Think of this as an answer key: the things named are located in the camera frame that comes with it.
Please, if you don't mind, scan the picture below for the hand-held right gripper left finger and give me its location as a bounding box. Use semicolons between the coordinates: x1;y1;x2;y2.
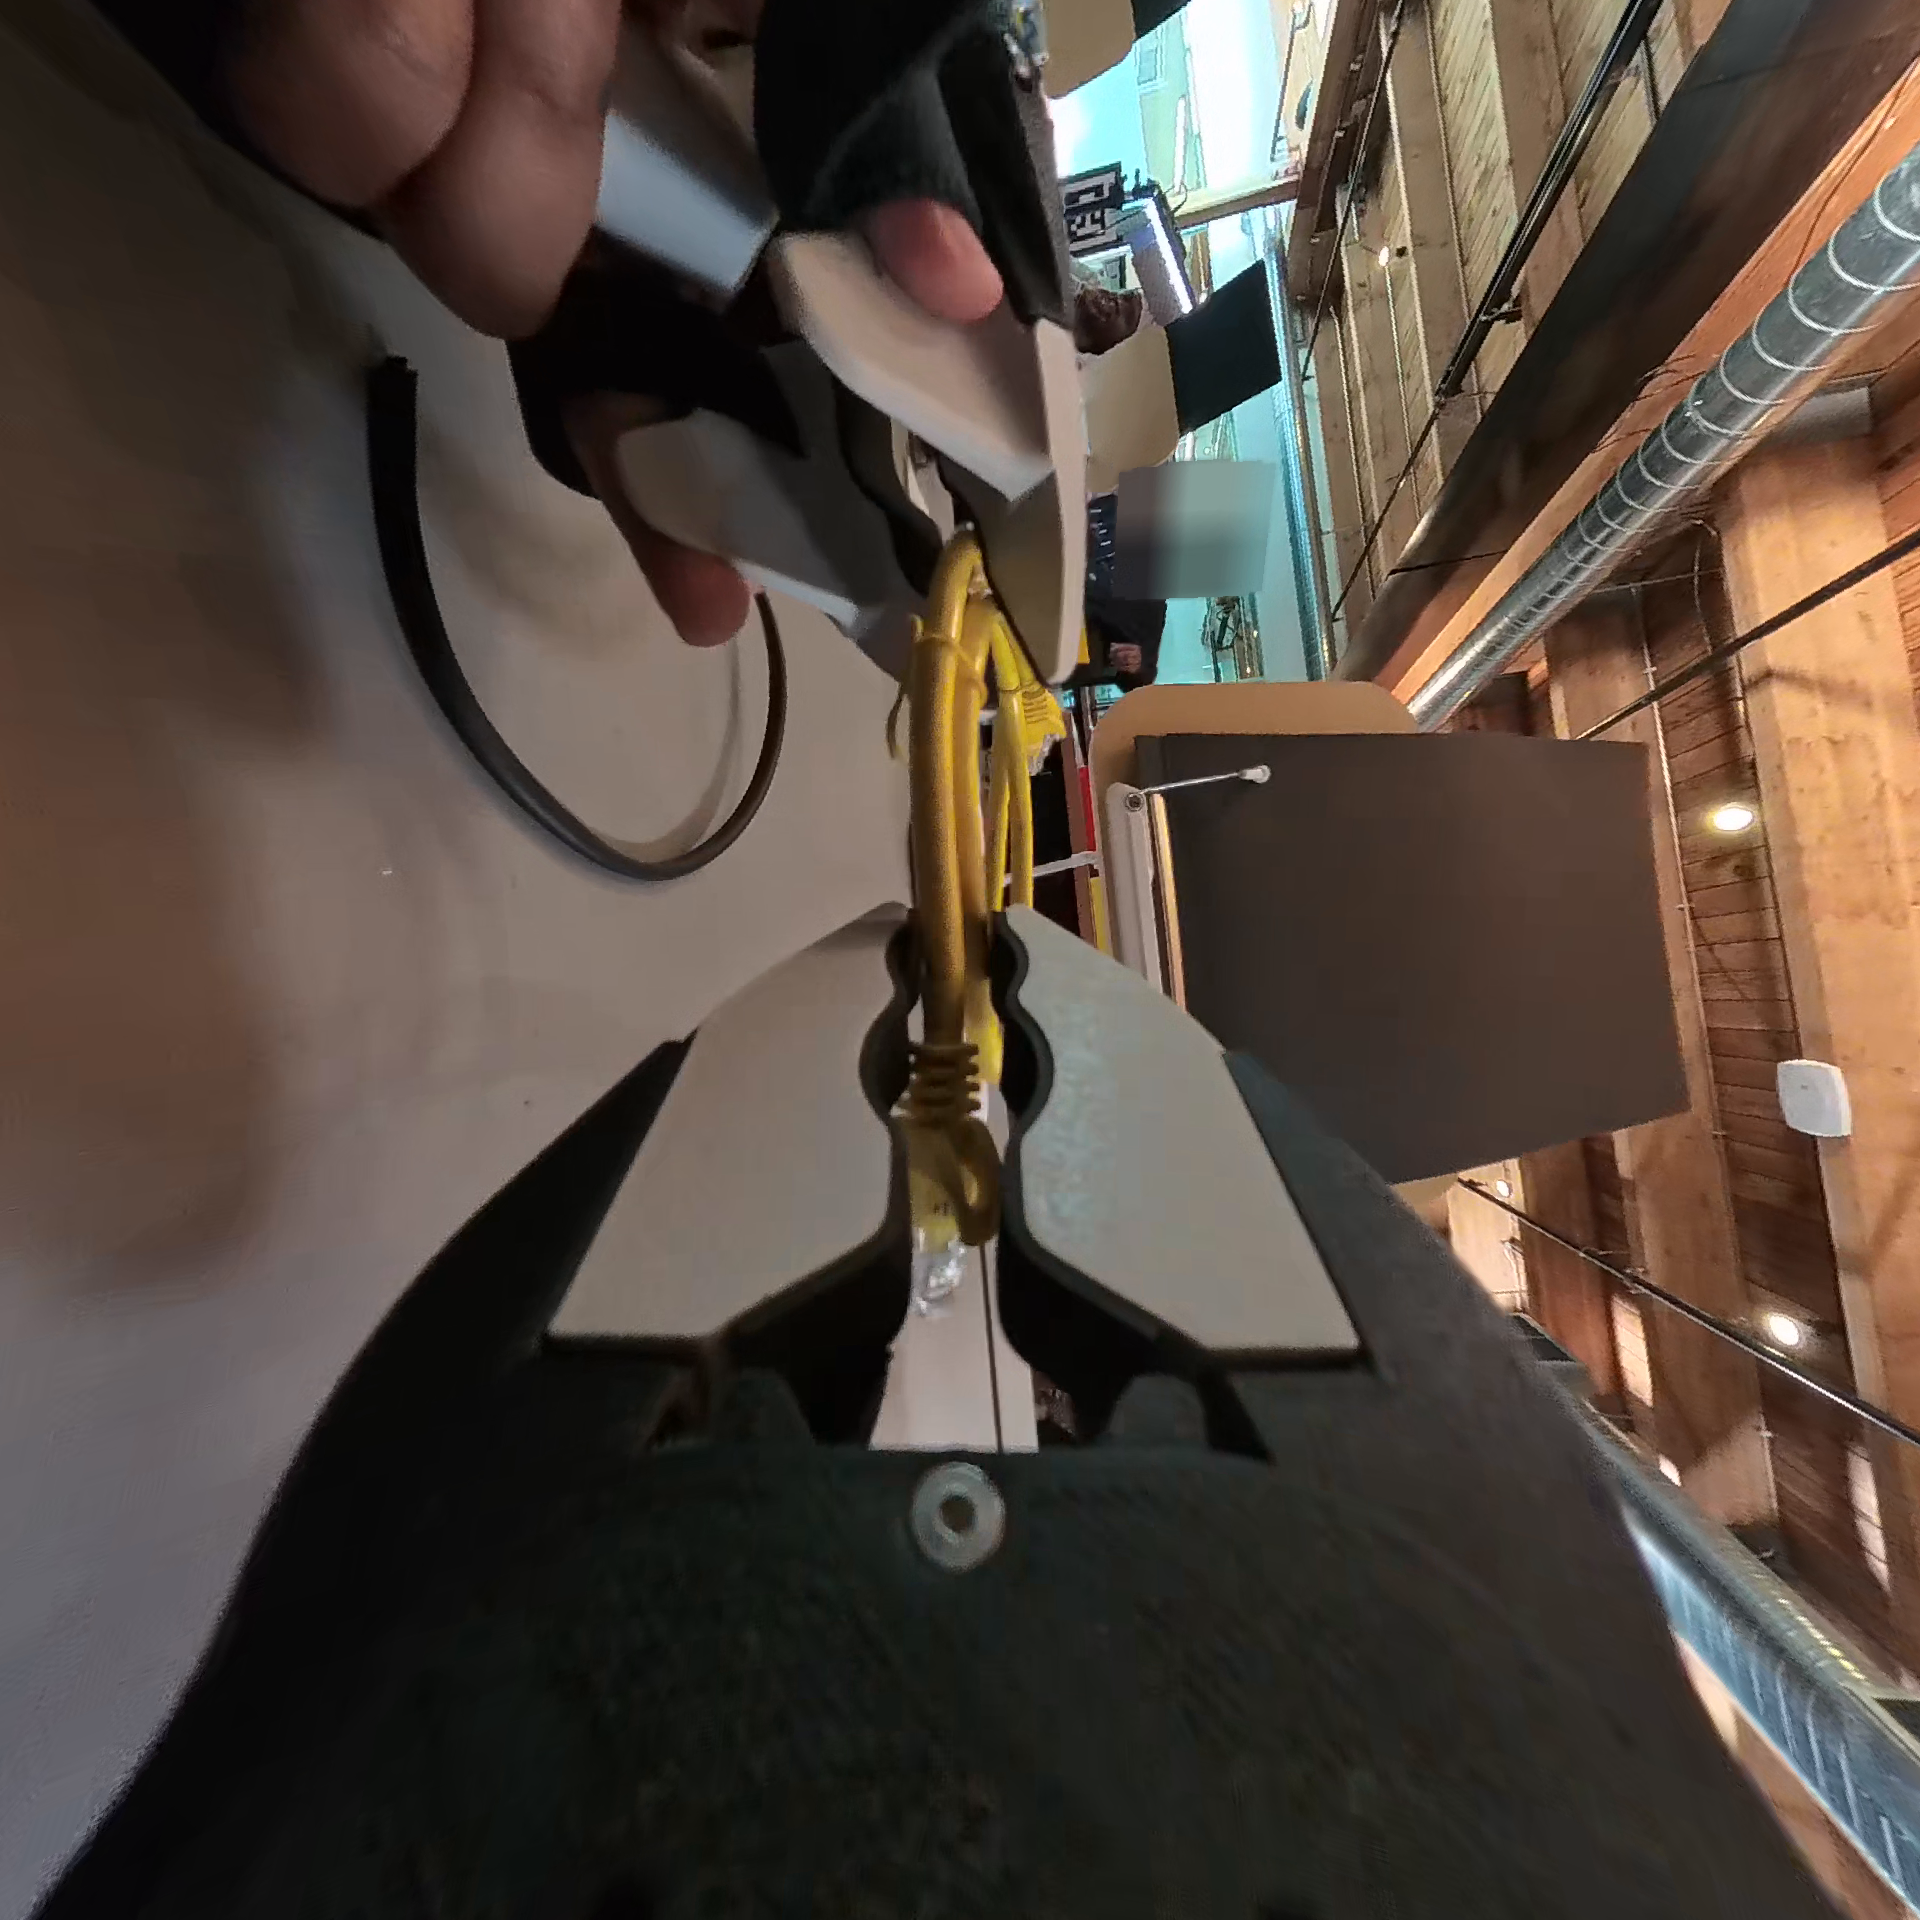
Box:
543;904;920;1354

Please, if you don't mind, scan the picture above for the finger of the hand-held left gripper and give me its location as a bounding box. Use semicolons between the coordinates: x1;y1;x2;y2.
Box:
771;231;1091;689
613;416;927;642

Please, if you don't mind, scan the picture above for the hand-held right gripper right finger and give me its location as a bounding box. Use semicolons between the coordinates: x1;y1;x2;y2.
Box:
992;904;1367;1374

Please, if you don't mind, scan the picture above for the yellow ethernet cable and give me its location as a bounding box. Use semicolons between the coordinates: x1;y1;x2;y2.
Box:
883;534;1069;1326

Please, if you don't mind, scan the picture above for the black panel with cardboard board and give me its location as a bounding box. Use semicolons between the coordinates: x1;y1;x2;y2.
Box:
1078;264;1287;471

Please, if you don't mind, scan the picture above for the black cable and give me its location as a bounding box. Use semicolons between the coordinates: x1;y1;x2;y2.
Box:
368;354;789;885

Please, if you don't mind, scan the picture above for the thin silver ventilation duct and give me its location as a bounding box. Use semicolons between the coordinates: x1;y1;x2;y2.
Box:
1331;189;1920;733

